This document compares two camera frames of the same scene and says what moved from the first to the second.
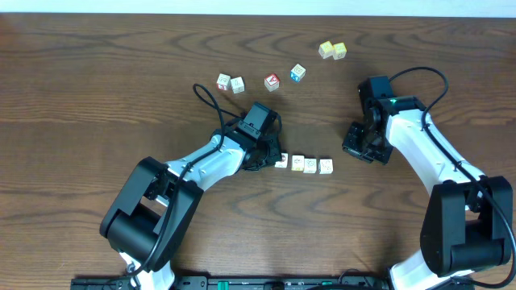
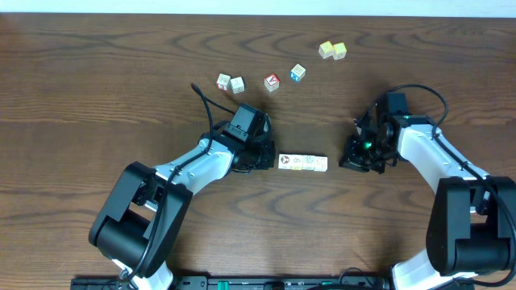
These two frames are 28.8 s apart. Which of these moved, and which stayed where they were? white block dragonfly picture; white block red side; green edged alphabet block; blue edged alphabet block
Moved: white block dragonfly picture
Stayed: green edged alphabet block; blue edged alphabet block; white block red side
